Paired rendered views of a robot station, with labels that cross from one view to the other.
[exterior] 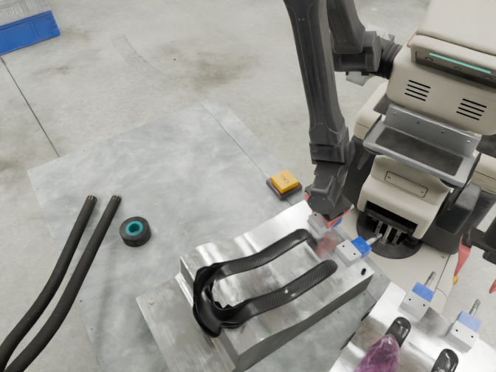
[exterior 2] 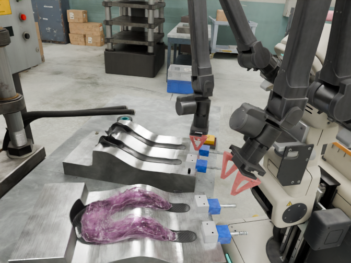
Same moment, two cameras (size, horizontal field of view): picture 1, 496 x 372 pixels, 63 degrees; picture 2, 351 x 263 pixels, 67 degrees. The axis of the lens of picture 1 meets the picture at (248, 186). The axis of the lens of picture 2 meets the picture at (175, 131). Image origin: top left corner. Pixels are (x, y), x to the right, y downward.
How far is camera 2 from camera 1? 78 cm
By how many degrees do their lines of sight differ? 37
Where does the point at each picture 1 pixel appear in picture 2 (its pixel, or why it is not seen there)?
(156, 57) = not seen: hidden behind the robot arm
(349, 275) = (180, 169)
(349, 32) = (238, 31)
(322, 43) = (195, 8)
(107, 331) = (75, 139)
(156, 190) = (151, 118)
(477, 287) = not seen: outside the picture
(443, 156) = (284, 135)
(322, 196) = (179, 100)
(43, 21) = not seen: hidden behind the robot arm
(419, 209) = (276, 191)
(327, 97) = (196, 41)
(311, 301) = (150, 166)
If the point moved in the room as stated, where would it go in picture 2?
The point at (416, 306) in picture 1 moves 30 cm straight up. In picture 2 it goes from (199, 201) to (210, 111)
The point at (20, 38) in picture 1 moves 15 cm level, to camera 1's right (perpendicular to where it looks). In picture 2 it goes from (185, 89) to (192, 92)
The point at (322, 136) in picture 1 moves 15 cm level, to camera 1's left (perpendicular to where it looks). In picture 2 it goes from (194, 70) to (163, 61)
